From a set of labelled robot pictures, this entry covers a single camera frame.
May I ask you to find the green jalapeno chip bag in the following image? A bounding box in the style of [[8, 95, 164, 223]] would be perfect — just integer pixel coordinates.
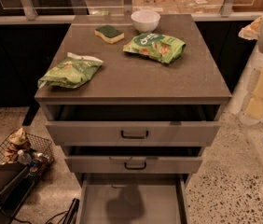
[[37, 52, 104, 89]]

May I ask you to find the dark brown robot base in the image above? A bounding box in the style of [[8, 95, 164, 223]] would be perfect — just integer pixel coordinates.
[[0, 162, 34, 224]]

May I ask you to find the green chip bag white logo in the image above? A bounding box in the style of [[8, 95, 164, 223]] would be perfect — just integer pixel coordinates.
[[123, 33, 186, 64]]

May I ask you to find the grey drawer cabinet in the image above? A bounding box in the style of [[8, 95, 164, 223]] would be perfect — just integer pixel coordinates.
[[34, 13, 233, 224]]

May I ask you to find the open bottom drawer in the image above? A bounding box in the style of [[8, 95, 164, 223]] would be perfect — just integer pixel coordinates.
[[76, 174, 191, 224]]

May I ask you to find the crumpled snack bag in basket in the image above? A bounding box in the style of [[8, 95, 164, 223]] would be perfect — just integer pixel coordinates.
[[4, 128, 31, 163]]

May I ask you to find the cardboard box left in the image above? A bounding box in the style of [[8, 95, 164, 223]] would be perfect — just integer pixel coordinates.
[[132, 0, 179, 14]]

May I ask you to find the white bowl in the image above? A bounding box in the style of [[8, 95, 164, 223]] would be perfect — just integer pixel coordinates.
[[131, 10, 160, 33]]

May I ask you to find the green yellow sponge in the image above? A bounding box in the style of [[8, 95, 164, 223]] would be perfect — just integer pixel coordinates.
[[94, 25, 124, 44]]

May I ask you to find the clear plastic bottle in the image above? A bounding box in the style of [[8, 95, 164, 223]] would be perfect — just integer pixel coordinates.
[[17, 149, 32, 165]]

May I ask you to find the middle drawer black handle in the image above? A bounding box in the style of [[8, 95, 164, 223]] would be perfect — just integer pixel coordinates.
[[65, 156, 202, 174]]

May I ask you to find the black cable on floor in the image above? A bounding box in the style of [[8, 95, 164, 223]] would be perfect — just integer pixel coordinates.
[[13, 197, 80, 224]]

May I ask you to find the black wire basket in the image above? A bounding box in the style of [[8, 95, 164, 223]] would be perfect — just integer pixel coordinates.
[[0, 133, 54, 180]]

